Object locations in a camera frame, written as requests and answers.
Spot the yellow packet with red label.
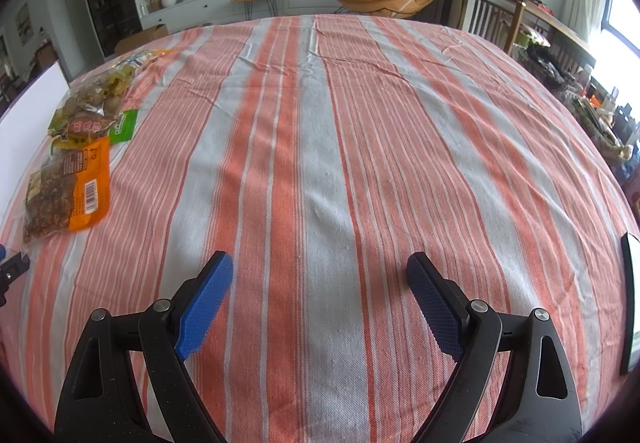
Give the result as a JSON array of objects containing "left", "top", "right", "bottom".
[{"left": 47, "top": 110, "right": 118, "bottom": 146}]

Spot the orange packet of brown snacks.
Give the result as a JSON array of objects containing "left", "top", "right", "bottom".
[{"left": 22, "top": 137, "right": 112, "bottom": 245}]

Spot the bright window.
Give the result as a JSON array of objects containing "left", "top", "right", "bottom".
[{"left": 602, "top": 0, "right": 640, "bottom": 39}]

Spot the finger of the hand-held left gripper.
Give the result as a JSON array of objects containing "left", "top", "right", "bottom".
[{"left": 0, "top": 244, "right": 31, "bottom": 289}]

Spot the dark wooden furniture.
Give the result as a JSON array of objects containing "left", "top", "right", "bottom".
[{"left": 35, "top": 40, "right": 61, "bottom": 69}]

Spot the white board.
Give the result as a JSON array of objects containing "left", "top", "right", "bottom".
[{"left": 0, "top": 60, "right": 71, "bottom": 224}]

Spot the wooden railing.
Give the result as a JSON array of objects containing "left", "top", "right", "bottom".
[{"left": 457, "top": 0, "right": 596, "bottom": 74}]

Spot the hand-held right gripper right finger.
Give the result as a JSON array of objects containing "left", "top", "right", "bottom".
[{"left": 406, "top": 251, "right": 583, "bottom": 443}]

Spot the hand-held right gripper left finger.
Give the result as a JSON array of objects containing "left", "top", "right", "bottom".
[{"left": 54, "top": 250, "right": 235, "bottom": 443}]

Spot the clutter of household goods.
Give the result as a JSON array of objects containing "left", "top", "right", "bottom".
[{"left": 520, "top": 30, "right": 640, "bottom": 219}]

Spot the orange white striped cloth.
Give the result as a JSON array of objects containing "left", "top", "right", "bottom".
[{"left": 0, "top": 13, "right": 640, "bottom": 443}]

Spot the black framed tablet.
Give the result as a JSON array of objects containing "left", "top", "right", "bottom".
[{"left": 619, "top": 231, "right": 640, "bottom": 376}]

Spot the brown cardboard box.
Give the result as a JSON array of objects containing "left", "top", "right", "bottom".
[{"left": 115, "top": 23, "right": 170, "bottom": 55}]

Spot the small green snack packet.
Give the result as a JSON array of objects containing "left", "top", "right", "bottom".
[{"left": 109, "top": 109, "right": 140, "bottom": 145}]

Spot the small orange brown packet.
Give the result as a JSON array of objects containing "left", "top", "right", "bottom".
[{"left": 50, "top": 136, "right": 108, "bottom": 159}]

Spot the framed wall picture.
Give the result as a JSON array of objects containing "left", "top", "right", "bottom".
[{"left": 14, "top": 2, "right": 33, "bottom": 46}]

